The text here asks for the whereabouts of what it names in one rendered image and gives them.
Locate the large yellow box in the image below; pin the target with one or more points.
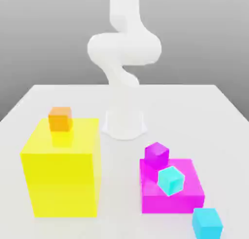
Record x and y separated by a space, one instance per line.
58 180

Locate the small purple cube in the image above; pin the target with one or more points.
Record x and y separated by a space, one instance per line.
155 155

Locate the small turquoise cube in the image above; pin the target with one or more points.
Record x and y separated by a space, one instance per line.
170 181

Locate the small sky blue cube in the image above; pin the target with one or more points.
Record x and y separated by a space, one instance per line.
206 223

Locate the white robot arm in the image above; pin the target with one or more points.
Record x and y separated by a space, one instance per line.
124 48

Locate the large magenta box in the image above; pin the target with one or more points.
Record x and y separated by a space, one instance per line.
175 203

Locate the small orange cube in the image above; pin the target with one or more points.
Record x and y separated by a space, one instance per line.
59 120

